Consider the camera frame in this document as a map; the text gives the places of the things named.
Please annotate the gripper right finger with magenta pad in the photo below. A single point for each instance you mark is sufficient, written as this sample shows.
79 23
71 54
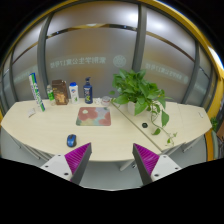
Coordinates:
151 166

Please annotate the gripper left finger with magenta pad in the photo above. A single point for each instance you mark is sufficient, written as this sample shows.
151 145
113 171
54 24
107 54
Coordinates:
70 166

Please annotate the blue computer mouse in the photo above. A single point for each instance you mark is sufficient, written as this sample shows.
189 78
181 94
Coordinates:
71 140

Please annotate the floral mouse pad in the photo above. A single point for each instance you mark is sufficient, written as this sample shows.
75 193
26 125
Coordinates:
93 116

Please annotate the small black round object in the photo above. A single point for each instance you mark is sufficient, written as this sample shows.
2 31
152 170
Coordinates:
144 125

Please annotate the white plant pot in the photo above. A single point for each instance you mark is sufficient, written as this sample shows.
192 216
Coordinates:
132 108

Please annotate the small white packet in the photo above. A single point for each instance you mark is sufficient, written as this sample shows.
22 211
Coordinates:
31 112

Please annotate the brown paper bag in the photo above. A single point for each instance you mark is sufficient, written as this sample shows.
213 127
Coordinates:
60 92

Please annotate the small white crumpled item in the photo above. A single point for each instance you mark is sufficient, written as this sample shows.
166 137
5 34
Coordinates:
97 101

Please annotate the small round jar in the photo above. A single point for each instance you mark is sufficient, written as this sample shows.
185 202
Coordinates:
105 101

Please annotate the clear green-label bottle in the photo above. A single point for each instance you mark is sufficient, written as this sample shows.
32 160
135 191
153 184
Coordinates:
51 95

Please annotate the dark blue pump bottle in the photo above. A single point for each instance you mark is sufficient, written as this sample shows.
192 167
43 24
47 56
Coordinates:
88 91

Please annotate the white shampoo bottle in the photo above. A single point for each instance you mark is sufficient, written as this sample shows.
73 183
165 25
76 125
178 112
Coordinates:
73 88

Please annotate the green potted pothos plant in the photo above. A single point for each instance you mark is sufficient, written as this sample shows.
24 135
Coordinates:
132 87

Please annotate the white green tall box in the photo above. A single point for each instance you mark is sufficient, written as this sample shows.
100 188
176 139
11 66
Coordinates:
35 91

